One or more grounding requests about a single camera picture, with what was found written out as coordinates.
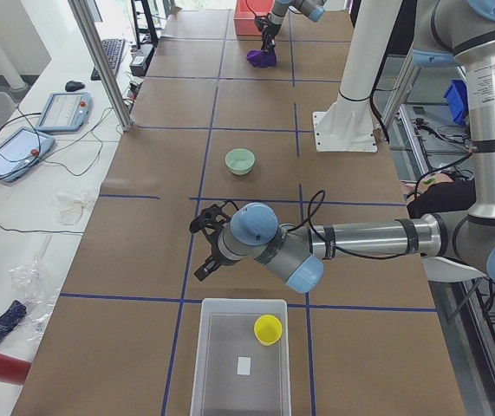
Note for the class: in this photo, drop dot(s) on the near teach pendant tablet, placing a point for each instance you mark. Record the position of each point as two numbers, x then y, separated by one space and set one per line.
22 150

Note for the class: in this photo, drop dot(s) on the yellow plastic cup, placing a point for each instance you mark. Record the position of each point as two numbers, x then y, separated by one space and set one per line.
268 330

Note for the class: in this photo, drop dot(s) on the crumpled white cloth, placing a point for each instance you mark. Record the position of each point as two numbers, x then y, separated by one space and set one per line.
72 205

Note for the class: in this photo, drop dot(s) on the seated person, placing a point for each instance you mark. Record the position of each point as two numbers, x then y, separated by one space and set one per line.
441 193

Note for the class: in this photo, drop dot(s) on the teach pendant tablet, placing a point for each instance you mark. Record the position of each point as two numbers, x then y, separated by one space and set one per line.
22 150
65 112

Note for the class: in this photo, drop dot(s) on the black keyboard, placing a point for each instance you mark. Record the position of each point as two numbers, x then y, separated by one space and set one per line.
114 50

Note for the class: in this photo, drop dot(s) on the pink plastic bin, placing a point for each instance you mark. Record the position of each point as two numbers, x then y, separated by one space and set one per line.
245 13

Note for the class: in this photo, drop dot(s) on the far teach pendant tablet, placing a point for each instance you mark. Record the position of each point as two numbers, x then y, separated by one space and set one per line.
65 112

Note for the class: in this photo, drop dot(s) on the mint green bowl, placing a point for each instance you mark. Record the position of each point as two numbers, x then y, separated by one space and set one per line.
240 161

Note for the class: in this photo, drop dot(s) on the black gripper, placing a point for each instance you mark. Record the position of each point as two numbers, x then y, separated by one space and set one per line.
215 254
270 31

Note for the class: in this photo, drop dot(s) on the purple cloth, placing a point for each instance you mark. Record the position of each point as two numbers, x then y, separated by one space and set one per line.
261 58

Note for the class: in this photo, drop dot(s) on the blue parts bin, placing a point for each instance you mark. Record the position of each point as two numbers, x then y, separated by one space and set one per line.
456 99

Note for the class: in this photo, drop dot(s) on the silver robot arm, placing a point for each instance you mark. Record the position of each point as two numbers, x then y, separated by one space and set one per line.
446 33
312 9

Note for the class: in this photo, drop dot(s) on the aluminium frame post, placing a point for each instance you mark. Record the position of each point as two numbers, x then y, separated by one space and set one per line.
85 23

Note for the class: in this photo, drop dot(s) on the crumpled clear plastic wrap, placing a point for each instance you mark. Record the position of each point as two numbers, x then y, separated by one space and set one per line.
37 287

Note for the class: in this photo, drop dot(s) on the black computer mouse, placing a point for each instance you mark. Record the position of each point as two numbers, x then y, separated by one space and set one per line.
72 86

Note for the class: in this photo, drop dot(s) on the folded dark blue umbrella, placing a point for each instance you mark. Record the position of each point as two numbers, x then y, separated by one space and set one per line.
11 318

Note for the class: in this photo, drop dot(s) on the clear plastic storage box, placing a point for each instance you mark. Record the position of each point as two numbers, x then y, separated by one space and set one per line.
235 374

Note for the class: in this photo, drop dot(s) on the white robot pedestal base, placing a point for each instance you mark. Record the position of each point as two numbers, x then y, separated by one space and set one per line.
347 125

